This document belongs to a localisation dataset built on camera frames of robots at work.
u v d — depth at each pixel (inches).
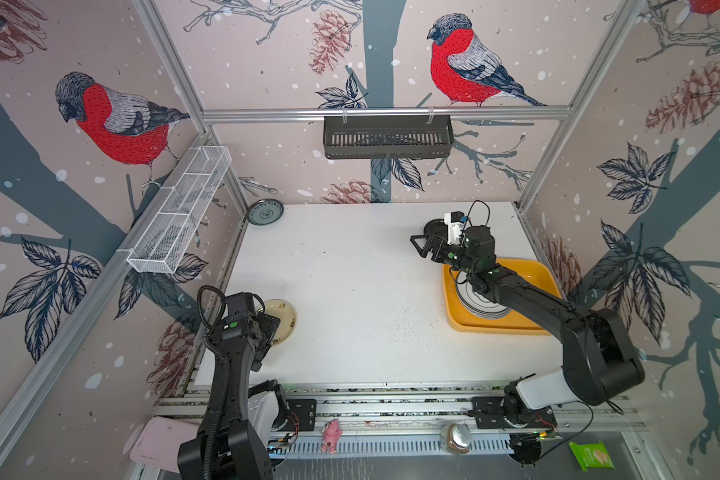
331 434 27.1
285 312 36.0
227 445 15.1
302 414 28.9
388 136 41.3
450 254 29.5
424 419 29.1
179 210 30.8
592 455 26.4
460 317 35.2
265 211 47.9
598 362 17.0
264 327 29.3
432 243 29.3
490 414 28.7
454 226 30.6
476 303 34.6
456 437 24.5
